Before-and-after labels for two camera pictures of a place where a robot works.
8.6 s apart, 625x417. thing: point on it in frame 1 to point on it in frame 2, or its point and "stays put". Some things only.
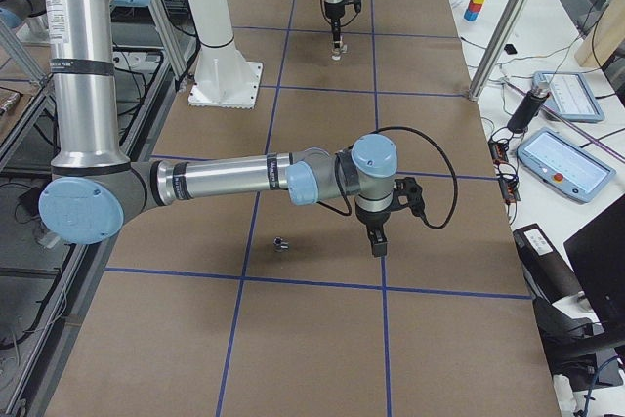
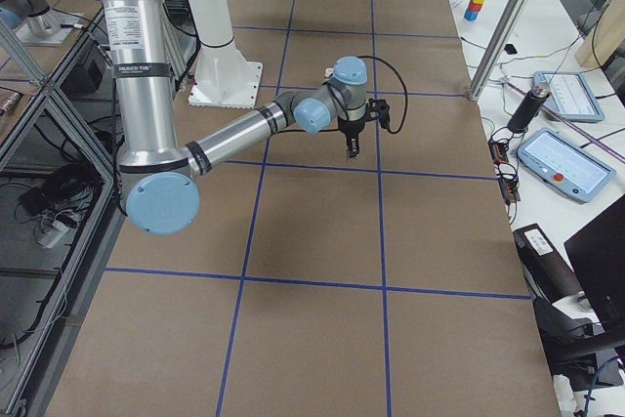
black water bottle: [528, 107] stays put
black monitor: [597, 252] stays put
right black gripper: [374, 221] to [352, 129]
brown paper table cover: [270, 305] stays put
